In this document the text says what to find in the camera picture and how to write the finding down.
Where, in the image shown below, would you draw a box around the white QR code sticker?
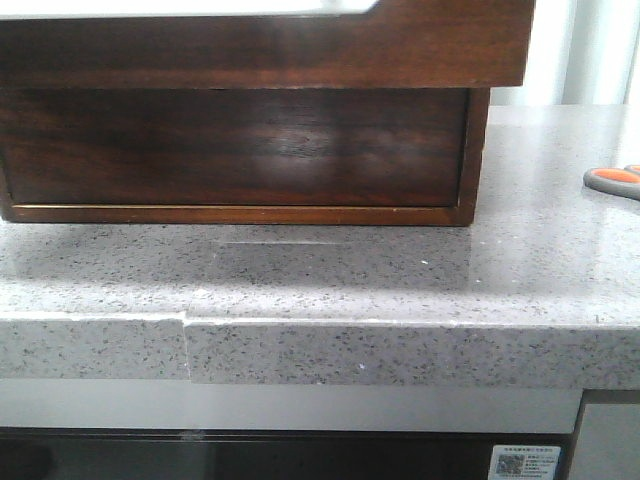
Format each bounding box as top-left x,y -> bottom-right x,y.
487,445 -> 561,480

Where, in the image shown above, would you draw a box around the grey orange scissors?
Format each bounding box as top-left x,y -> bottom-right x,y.
583,165 -> 640,200

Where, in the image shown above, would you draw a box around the white drawer handle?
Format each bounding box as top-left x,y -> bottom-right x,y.
1,0 -> 376,20

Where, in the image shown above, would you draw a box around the dark under-counter appliance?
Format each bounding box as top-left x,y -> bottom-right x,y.
1,428 -> 571,479

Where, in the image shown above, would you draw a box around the wooden drawer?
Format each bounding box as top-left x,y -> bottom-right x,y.
0,86 -> 470,208
1,1 -> 534,89

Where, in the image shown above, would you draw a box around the dark wooden drawer cabinet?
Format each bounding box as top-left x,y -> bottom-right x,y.
0,85 -> 491,228

